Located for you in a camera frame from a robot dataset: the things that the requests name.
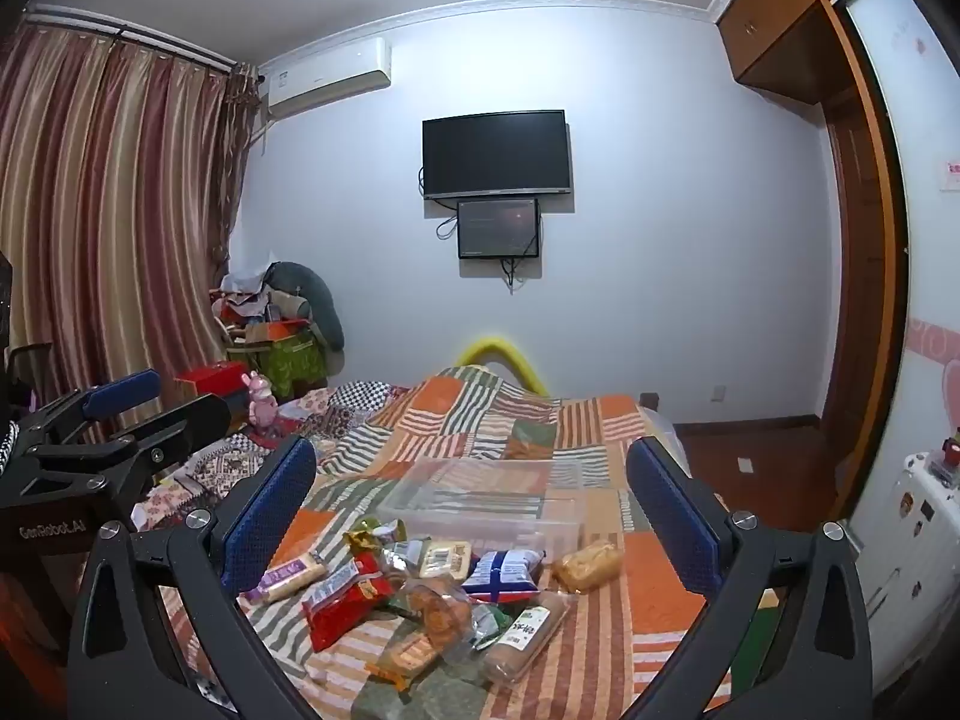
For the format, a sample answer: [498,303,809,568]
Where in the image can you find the striped brown curtain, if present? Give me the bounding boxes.
[0,11,261,458]

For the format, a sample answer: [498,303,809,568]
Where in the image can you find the black wall television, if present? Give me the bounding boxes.
[421,109,575,201]

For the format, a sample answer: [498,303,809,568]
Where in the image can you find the curtain rail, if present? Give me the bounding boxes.
[22,6,261,81]

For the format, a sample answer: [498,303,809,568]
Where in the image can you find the small green snack packet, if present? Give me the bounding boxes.
[472,603,519,650]

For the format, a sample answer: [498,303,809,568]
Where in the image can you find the white air conditioner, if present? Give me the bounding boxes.
[259,37,394,121]

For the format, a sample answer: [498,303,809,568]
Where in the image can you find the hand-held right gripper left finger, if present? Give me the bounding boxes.
[66,435,361,720]

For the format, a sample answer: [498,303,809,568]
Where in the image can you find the pile of clothes and papers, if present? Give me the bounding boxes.
[209,265,313,351]

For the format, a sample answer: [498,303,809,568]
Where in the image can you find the orange snack packet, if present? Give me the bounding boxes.
[365,629,444,692]

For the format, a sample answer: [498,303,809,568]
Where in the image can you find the yellow green snack packet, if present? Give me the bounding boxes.
[343,515,410,558]

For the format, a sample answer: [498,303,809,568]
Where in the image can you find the brown sausage packet white label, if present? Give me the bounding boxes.
[483,590,575,684]

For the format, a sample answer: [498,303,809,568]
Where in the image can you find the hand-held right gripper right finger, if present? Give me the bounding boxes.
[600,435,882,720]

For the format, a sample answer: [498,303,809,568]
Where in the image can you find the red box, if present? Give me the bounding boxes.
[173,361,253,399]

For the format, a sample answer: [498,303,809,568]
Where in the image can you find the yellow foam tube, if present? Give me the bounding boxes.
[457,335,554,399]

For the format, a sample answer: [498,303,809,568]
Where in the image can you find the red snack packet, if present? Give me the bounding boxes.
[301,550,395,653]

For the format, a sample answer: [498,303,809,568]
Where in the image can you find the clear cookie bag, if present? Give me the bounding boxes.
[389,577,512,650]

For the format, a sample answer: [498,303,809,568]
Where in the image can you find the beige wafer packet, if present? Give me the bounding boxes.
[239,550,330,605]

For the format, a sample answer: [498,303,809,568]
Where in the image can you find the pink plush toy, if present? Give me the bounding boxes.
[243,370,281,433]

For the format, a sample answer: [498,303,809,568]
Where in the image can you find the small black wall monitor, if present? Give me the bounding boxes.
[457,198,542,260]

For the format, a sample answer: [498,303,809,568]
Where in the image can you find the clear plastic box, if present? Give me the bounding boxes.
[378,455,587,564]

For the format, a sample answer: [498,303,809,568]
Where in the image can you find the blue white snack packet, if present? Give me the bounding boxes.
[463,548,545,605]

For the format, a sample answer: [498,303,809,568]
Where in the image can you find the yellow cake packet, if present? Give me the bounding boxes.
[417,538,474,581]

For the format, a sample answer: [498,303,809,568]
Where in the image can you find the brown patterned blanket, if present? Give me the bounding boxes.
[133,381,411,535]

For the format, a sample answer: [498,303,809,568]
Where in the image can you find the bag of fried snacks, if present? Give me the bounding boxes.
[552,539,626,593]

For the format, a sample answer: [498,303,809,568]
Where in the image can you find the orange green patchwork blanket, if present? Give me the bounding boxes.
[150,366,760,720]

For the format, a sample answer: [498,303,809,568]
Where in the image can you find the wooden overhead cabinet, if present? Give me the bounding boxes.
[715,0,887,107]

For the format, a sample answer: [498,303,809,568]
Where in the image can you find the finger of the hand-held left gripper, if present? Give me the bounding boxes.
[30,393,234,482]
[15,369,164,460]

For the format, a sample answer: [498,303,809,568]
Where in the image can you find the white suitcase with stickers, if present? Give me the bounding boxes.
[846,448,960,692]

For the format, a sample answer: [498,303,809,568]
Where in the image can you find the brown wooden door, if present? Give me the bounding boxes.
[820,86,912,522]

